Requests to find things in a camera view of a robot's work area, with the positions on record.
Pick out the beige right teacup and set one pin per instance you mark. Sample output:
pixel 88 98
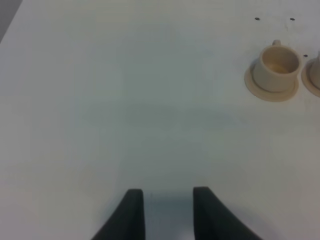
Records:
pixel 314 72

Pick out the beige teacup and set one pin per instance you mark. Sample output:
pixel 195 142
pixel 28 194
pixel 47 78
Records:
pixel 277 68
pixel 314 72

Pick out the beige left teacup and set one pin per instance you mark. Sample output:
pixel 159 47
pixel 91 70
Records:
pixel 277 68

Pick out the beige cup saucer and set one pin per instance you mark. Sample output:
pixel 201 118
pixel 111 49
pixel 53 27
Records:
pixel 306 79
pixel 267 95

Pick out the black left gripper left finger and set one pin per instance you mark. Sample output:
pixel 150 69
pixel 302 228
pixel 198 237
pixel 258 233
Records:
pixel 127 222

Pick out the beige right cup saucer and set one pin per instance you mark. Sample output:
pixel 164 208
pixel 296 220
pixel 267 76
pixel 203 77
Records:
pixel 306 79

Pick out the beige left cup saucer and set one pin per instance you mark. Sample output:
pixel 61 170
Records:
pixel 267 95

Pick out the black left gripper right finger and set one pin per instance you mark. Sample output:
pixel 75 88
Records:
pixel 212 220

